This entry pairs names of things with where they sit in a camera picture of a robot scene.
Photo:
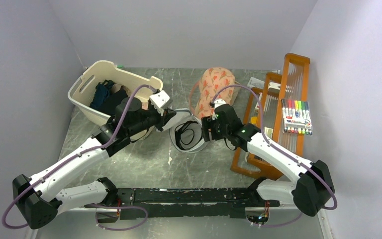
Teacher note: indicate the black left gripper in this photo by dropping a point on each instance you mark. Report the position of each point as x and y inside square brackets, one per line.
[168, 114]

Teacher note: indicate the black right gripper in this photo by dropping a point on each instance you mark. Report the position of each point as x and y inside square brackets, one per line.
[209, 122]

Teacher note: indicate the black bra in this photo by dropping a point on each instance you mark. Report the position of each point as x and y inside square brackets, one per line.
[188, 135]

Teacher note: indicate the white mesh laundry bag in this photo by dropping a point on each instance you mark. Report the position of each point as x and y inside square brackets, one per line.
[182, 116]

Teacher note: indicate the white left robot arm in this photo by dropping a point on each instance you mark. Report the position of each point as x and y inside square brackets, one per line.
[43, 196]

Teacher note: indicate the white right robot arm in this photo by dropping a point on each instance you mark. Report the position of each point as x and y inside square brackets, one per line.
[309, 186]

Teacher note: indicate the pink floral mesh bag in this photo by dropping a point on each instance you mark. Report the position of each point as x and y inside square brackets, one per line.
[203, 91]

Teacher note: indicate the cream plastic laundry basket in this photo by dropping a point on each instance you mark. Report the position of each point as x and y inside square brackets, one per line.
[82, 92]

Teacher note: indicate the black garment in basket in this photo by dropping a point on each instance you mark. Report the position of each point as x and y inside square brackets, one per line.
[109, 105]

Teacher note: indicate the white paper tag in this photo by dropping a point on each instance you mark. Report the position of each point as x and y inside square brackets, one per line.
[255, 83]

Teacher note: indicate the teal garment in basket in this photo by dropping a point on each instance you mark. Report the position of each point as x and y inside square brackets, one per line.
[102, 93]

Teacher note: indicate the orange wooden rack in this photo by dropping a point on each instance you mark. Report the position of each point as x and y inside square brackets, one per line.
[291, 84]

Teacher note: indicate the pack of coloured markers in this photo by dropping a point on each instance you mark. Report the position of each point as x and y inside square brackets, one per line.
[296, 117]

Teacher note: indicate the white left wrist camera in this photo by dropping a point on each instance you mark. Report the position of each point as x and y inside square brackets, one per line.
[160, 101]

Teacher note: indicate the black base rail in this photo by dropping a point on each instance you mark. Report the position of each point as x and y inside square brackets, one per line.
[191, 202]

